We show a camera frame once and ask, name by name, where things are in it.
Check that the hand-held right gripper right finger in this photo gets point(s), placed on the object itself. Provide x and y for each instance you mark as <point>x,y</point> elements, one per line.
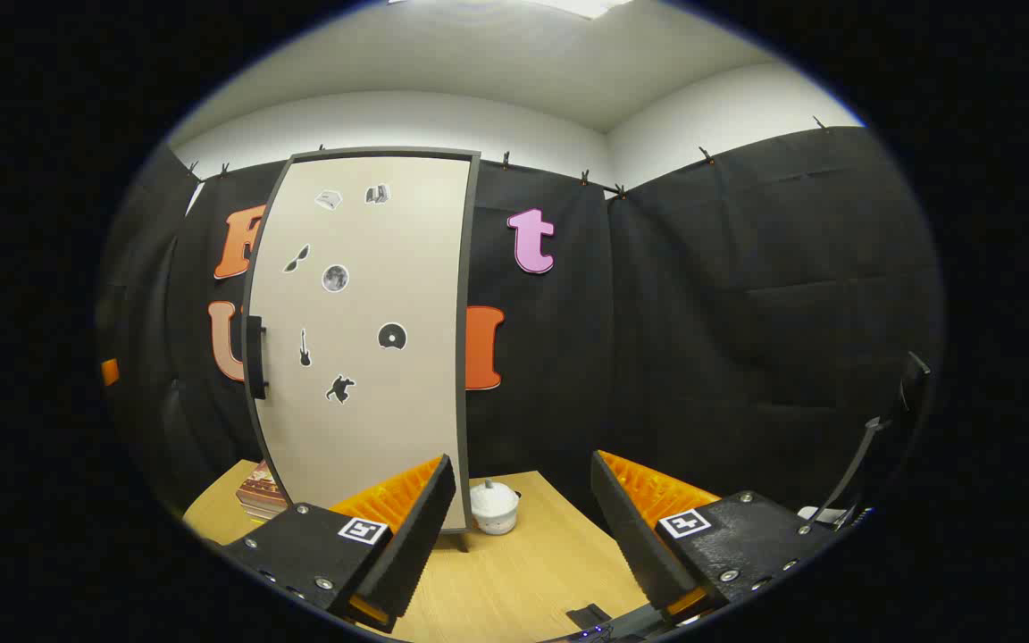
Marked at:
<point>635,545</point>

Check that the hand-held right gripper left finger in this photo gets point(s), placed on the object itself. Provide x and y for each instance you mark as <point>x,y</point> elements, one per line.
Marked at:
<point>416,545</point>

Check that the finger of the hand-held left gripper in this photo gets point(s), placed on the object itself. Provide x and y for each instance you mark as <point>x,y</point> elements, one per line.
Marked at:
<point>110,371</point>

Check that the beige cabinet door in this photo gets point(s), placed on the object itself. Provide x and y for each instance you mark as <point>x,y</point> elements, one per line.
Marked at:
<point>372,420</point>

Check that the grey cabinet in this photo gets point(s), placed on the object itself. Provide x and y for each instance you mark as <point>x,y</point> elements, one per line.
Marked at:
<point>471,250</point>

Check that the white ceramic lidded pot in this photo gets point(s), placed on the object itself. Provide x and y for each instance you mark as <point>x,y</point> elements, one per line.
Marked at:
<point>494,511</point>

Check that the black hub with lights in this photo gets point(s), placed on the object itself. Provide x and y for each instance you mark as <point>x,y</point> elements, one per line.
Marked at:
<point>593,632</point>

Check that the stack of books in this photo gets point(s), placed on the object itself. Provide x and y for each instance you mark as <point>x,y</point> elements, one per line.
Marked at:
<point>257,496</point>

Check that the white paper sheet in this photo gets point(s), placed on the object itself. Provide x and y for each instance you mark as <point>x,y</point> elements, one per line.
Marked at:
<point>814,513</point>

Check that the black backdrop cloth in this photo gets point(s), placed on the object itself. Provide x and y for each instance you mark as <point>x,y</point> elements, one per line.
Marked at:
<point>702,313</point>

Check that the black monitor on stand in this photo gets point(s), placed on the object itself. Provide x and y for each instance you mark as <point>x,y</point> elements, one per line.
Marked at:
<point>915,375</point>

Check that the ceiling light panel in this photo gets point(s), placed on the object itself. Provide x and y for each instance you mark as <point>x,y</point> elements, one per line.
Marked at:
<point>586,7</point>

